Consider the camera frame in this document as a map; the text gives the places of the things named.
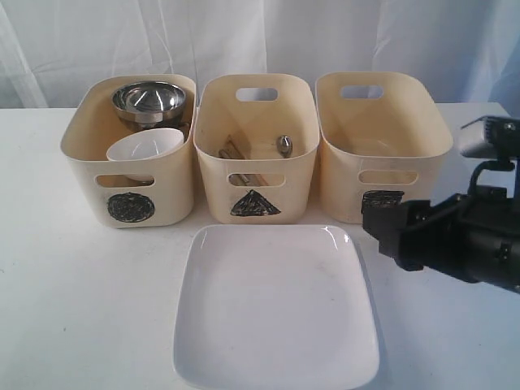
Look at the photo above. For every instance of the stainless steel spoon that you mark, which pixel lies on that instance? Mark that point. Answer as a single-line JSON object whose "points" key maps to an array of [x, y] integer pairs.
{"points": [[284, 146]]}

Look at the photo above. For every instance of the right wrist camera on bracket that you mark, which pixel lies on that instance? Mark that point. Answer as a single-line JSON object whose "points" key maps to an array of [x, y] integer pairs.
{"points": [[489, 136]]}

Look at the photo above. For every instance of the cream bin with triangle mark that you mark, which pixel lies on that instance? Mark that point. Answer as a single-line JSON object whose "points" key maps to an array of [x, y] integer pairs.
{"points": [[260, 108]]}

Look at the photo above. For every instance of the white square plate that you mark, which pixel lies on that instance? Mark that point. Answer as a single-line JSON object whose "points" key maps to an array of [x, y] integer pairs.
{"points": [[274, 307]]}

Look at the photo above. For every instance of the small stainless steel fork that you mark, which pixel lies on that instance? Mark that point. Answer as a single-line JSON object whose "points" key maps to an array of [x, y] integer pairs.
{"points": [[226, 154]]}

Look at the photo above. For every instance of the white plastic bowl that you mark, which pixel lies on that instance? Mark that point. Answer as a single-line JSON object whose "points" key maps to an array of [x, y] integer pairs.
{"points": [[146, 145]]}

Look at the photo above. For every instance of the stainless steel knife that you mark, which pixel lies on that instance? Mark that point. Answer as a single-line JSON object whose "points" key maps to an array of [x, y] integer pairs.
{"points": [[240, 180]]}

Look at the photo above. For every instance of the stainless steel bowl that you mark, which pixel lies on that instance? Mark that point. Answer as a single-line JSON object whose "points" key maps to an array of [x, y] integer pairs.
{"points": [[149, 102]]}

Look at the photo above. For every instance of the cream bin with square mark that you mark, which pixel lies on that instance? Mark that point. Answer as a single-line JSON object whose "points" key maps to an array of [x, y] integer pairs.
{"points": [[384, 141]]}

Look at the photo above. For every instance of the cream bin with circle mark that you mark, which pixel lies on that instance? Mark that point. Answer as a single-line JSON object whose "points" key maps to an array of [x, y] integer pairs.
{"points": [[129, 194]]}

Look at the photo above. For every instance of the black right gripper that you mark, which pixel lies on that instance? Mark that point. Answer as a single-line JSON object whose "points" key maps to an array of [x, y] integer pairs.
{"points": [[473, 237]]}

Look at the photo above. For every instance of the white backdrop curtain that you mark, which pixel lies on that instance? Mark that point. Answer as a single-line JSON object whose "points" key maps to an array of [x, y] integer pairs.
{"points": [[52, 52]]}

